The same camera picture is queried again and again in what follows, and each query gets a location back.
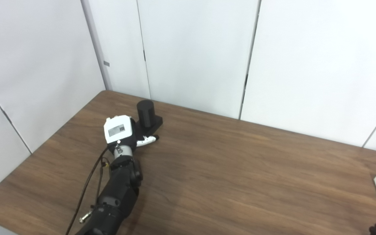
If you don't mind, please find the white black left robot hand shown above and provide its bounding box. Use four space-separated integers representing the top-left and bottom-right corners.
104 115 160 154

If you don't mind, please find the black peg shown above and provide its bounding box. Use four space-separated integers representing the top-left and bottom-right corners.
133 100 163 137

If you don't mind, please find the gray wall corner post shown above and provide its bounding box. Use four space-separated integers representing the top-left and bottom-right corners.
81 0 113 91

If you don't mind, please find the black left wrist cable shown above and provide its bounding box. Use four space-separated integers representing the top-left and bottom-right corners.
66 147 110 235

